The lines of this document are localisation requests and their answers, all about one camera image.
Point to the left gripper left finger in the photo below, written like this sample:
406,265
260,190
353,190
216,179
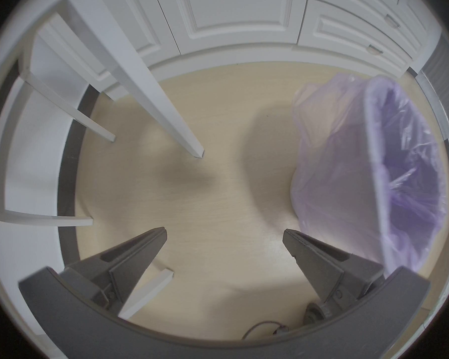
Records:
134,264

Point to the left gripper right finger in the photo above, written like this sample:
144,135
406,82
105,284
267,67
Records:
321,271

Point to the purple plastic bag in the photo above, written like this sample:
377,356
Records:
411,170

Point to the white trash bin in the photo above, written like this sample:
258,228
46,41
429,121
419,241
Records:
375,152

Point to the grey and white chair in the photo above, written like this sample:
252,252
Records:
138,73

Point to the grey curtain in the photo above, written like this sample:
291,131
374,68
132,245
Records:
447,77

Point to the white wardrobe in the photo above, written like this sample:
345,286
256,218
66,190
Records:
239,9

